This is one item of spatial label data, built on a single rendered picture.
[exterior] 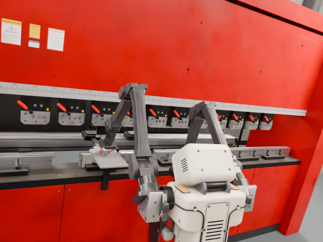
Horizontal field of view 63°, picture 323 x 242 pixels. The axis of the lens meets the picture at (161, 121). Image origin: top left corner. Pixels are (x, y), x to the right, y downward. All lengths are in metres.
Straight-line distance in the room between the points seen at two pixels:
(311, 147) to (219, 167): 2.18
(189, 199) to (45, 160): 1.08
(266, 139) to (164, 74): 1.93
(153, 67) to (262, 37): 1.01
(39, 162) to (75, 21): 0.86
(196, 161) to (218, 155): 0.11
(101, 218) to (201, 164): 1.13
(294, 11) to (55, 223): 2.44
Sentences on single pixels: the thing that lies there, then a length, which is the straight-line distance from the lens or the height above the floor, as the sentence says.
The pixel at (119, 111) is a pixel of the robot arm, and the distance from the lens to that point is 1.36.
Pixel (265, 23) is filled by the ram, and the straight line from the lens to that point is 2.40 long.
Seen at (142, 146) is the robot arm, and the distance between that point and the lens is 1.05.
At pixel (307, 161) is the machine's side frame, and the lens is 3.15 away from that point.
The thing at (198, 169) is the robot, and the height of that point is 1.32.
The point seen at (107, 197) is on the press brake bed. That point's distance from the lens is 1.86.
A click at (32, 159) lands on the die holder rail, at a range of 1.76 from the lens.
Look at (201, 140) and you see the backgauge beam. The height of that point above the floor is 0.96.
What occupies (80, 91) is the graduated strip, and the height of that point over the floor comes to 1.39.
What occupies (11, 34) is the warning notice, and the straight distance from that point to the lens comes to 1.58.
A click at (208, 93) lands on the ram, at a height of 1.46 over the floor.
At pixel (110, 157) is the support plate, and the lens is 1.72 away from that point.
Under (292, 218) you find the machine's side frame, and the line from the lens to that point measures 3.39.
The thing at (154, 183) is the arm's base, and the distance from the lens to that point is 0.98.
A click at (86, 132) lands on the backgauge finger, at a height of 1.03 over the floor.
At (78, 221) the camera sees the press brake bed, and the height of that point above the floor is 0.55.
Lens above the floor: 1.69
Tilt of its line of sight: 14 degrees down
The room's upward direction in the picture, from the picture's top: 11 degrees clockwise
